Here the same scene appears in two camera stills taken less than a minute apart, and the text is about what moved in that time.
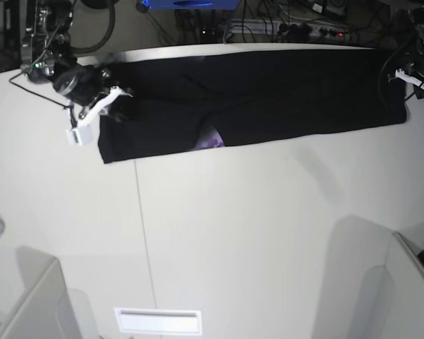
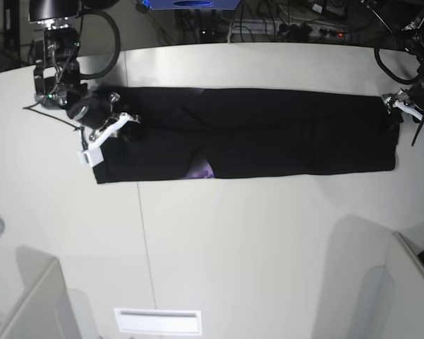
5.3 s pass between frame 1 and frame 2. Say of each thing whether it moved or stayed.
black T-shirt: moved
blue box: stayed
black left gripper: moved
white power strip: stayed
